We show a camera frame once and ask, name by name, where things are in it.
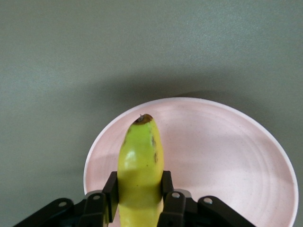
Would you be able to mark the yellow banana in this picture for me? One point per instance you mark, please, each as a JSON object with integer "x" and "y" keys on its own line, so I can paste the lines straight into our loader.
{"x": 140, "y": 170}

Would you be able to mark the pink round plate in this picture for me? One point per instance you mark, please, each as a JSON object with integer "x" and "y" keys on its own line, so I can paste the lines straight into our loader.
{"x": 225, "y": 153}

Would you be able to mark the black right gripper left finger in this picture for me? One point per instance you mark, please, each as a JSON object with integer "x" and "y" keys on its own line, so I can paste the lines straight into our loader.
{"x": 94, "y": 208}

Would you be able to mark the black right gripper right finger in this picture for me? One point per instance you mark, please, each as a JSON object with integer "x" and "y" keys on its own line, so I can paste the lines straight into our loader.
{"x": 175, "y": 208}

